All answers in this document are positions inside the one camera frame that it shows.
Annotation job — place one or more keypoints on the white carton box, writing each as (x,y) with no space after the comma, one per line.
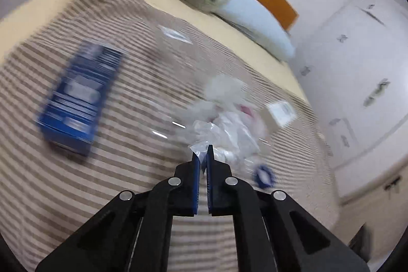
(280,114)

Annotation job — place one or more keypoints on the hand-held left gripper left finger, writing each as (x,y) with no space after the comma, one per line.
(195,182)

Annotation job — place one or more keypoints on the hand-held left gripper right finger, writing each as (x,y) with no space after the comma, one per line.
(210,182)

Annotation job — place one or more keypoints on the checkered blanket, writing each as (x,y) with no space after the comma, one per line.
(95,195)

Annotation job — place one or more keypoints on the clear plastic bag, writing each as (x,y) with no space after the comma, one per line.
(229,135)

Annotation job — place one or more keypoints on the white wardrobe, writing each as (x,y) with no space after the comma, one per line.
(350,52)

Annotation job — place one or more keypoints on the blue white wrapper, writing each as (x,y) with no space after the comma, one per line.
(263,176)

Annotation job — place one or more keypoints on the green hanging ornament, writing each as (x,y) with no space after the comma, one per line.
(377,92)

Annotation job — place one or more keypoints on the light blue pillow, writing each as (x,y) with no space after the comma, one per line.
(258,23)

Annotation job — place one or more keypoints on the blue carton box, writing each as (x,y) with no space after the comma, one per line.
(79,100)

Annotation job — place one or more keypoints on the white crumpled tissue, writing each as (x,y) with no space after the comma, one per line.
(223,87)

